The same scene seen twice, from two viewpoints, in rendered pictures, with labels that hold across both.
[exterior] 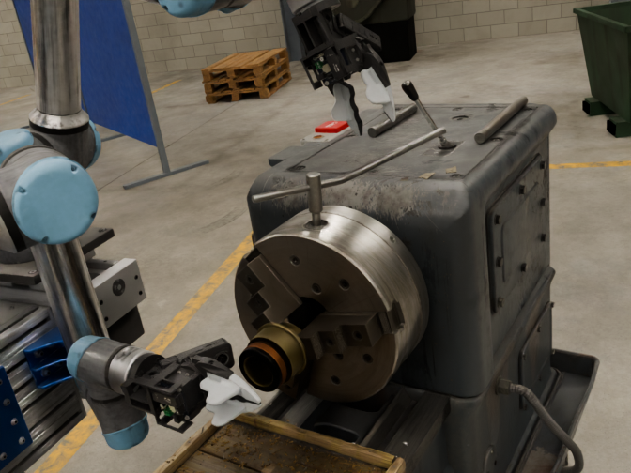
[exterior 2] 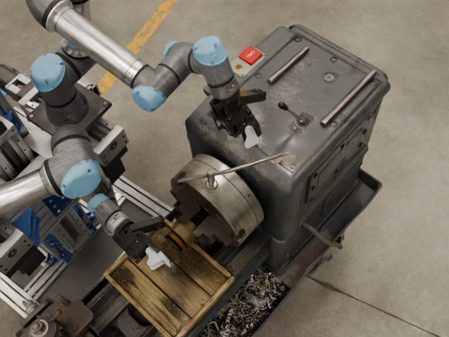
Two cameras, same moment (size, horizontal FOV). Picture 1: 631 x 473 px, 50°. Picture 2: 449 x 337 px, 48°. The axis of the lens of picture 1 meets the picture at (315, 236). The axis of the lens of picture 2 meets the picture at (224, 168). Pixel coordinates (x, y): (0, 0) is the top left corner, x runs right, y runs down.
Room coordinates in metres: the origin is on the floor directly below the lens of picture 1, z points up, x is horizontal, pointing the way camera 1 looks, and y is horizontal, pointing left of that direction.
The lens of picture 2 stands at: (0.26, -0.23, 2.61)
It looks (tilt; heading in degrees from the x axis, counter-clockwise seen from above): 59 degrees down; 13
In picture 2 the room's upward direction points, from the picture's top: 7 degrees counter-clockwise
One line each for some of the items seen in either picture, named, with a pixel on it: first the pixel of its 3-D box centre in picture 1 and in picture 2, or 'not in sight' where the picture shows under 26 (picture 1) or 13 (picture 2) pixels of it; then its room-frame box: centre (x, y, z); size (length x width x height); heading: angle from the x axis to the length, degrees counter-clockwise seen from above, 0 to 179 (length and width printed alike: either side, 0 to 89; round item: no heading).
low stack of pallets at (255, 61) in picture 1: (248, 74); not in sight; (9.18, 0.55, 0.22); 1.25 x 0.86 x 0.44; 162
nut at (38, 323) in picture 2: not in sight; (37, 327); (0.52, 0.44, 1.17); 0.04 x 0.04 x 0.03
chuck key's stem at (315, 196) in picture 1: (315, 207); (211, 180); (0.99, -0.01, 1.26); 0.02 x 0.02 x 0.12
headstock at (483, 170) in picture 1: (414, 224); (285, 128); (1.34, -0.22, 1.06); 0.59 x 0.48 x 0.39; 145
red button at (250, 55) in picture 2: (332, 128); (250, 56); (1.49, -0.08, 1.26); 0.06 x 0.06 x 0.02; 55
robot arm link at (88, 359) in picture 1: (104, 363); (105, 210); (0.94, 0.37, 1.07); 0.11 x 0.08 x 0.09; 54
